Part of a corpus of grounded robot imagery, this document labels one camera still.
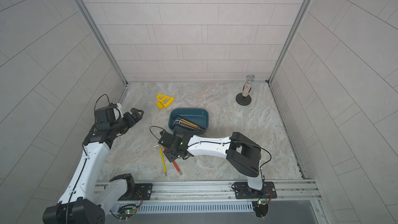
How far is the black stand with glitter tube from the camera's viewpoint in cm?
83

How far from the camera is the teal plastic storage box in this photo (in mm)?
931

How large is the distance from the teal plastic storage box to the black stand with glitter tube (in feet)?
0.84

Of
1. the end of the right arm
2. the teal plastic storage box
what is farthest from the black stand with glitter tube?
the end of the right arm
